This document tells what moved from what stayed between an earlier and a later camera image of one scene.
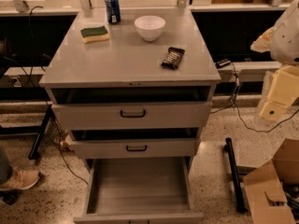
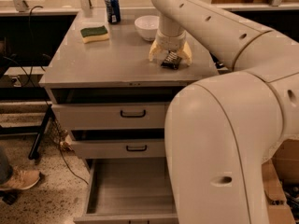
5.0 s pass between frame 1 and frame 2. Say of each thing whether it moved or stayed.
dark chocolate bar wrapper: stayed
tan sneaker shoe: stayed
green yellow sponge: stayed
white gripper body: moved
